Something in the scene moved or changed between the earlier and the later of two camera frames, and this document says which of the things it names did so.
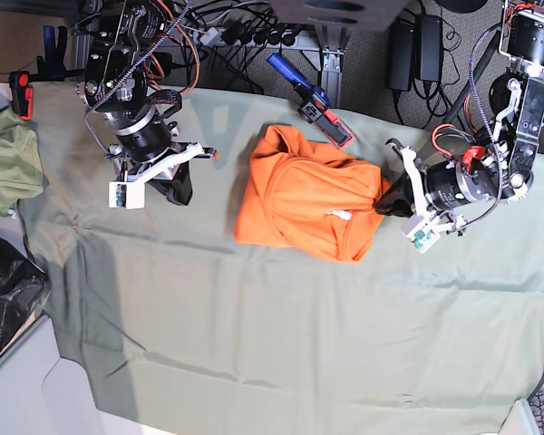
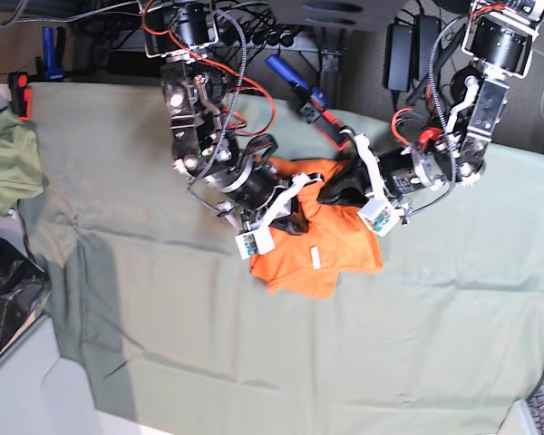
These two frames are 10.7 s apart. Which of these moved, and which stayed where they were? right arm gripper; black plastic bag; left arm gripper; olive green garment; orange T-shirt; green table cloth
Moved: left arm gripper; right arm gripper; orange T-shirt
Stayed: olive green garment; green table cloth; black plastic bag
